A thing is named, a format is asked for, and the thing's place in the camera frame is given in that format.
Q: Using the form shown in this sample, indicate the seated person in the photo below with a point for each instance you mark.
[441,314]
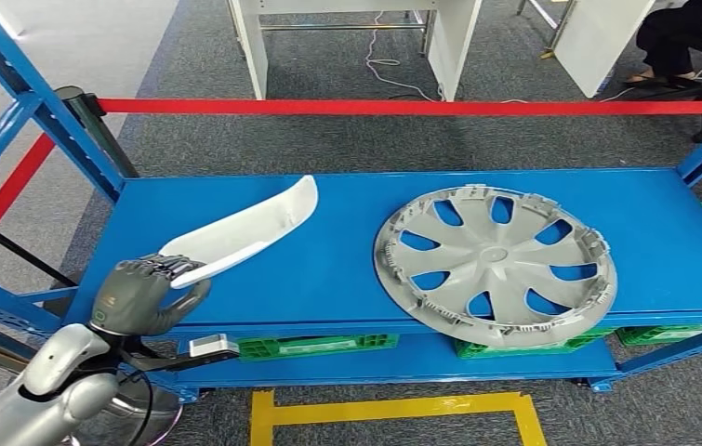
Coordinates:
[671,31]

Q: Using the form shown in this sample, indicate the green plastic crate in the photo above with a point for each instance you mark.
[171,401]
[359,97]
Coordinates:
[326,346]
[664,335]
[480,351]

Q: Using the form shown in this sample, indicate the yellow floor tape square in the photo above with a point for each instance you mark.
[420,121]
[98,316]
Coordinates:
[387,407]

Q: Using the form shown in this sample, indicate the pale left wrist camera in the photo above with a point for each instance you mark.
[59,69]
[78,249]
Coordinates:
[212,344]

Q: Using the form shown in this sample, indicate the dark stanchion post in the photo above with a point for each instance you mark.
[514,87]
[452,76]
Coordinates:
[101,138]

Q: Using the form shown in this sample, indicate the white curved plastic part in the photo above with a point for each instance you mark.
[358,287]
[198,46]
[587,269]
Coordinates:
[246,231]

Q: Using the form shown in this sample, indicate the blue metal shelf rack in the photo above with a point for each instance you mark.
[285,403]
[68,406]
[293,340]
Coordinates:
[326,264]

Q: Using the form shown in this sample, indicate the grey wheel hubcap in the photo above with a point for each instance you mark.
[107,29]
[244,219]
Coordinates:
[495,258]

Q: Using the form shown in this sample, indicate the thin black pole stand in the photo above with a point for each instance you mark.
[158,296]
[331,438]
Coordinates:
[17,249]

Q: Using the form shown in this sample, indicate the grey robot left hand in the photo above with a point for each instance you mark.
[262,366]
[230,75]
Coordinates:
[129,301]

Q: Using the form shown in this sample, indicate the red barrier belt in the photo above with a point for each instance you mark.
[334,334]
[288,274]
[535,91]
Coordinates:
[5,197]
[387,108]

